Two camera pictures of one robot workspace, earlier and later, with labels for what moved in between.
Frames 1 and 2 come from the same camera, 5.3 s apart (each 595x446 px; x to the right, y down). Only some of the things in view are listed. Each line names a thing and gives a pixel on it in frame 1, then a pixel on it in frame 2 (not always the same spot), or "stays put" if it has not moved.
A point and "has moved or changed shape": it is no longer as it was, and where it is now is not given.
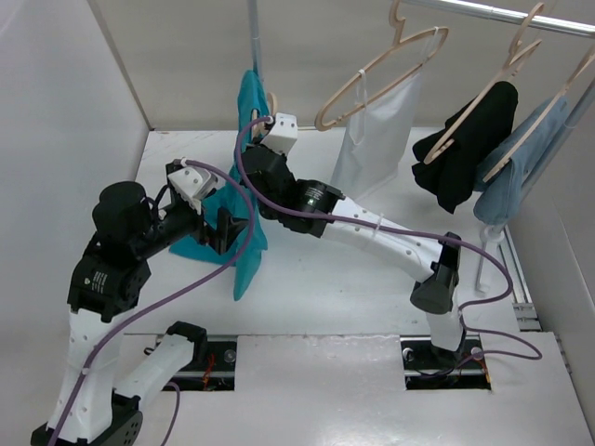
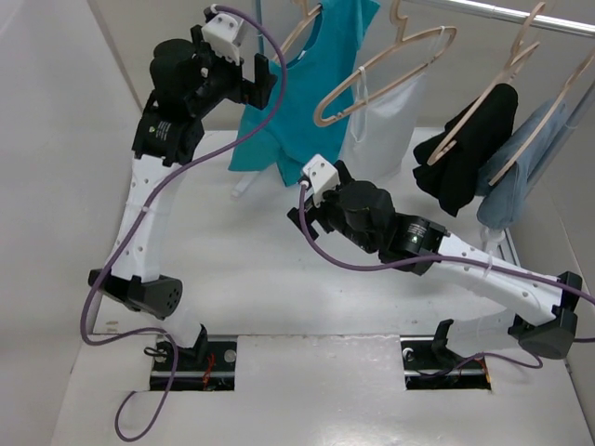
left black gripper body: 176,220 -> 221,78
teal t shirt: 231,229 -> 294,137
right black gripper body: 266,211 -> 331,208
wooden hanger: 258,126 has moved or changed shape
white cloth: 378,133 stays put
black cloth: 451,177 stays put
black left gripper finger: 228,228 -> 258,92
